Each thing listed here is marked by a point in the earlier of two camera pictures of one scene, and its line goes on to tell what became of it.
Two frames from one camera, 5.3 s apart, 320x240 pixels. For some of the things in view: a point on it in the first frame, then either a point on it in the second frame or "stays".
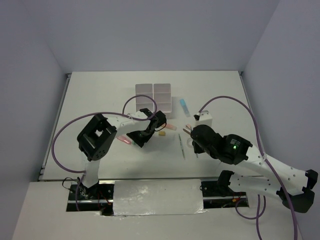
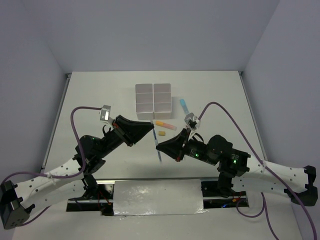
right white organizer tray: [162, 96] stays
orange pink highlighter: [171, 126] stays
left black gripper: [139, 141] → [131, 131]
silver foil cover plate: [158, 197] stays
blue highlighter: [185, 107] stays
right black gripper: [196, 149] → [173, 146]
